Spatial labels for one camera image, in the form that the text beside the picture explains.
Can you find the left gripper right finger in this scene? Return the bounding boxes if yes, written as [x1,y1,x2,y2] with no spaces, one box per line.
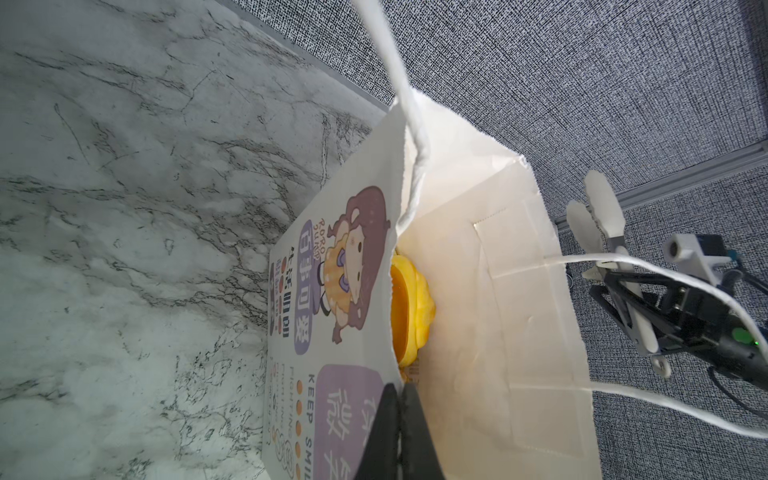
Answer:
[399,383,445,480]

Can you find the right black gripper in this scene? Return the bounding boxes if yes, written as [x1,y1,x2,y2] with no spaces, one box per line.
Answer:
[565,169,736,361]

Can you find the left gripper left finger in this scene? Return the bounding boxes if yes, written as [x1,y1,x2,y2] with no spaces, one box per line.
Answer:
[354,384,400,480]

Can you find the white printed paper bag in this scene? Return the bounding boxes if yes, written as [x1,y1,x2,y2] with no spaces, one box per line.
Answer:
[260,0,768,480]

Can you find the small yellow croissant bread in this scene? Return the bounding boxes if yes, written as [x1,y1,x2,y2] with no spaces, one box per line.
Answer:
[390,254,436,369]

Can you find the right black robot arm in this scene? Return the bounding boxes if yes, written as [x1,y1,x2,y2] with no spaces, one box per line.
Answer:
[566,170,767,389]

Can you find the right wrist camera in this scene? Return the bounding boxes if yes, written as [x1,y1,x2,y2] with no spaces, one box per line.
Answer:
[663,234,732,286]

